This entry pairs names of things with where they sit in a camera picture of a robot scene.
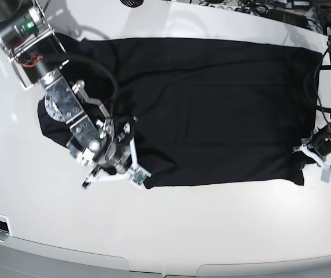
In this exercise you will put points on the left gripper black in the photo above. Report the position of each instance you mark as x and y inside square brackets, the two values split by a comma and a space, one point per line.
[299, 160]

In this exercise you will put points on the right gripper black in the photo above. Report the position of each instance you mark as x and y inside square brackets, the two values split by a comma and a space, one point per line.
[115, 159]

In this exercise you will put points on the black t-shirt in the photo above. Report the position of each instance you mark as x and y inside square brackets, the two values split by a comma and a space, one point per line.
[210, 111]

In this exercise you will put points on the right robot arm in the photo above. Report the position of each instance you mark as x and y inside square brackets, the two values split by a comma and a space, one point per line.
[98, 139]

